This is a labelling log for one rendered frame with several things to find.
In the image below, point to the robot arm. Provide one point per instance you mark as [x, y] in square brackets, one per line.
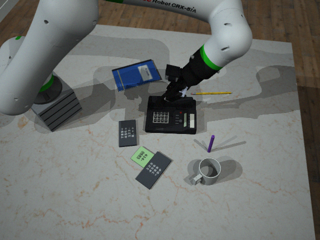
[59, 25]

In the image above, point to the dark grey pocket calculator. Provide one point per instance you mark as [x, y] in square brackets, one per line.
[127, 133]

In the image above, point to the black telephone handset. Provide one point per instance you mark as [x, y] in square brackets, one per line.
[181, 103]

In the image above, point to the blue notebook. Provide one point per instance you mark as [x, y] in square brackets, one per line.
[135, 75]

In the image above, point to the light green sticky note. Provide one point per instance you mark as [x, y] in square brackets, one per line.
[142, 157]

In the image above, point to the grey mug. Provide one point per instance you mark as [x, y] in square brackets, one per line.
[207, 171]

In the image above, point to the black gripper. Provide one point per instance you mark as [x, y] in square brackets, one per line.
[177, 90]

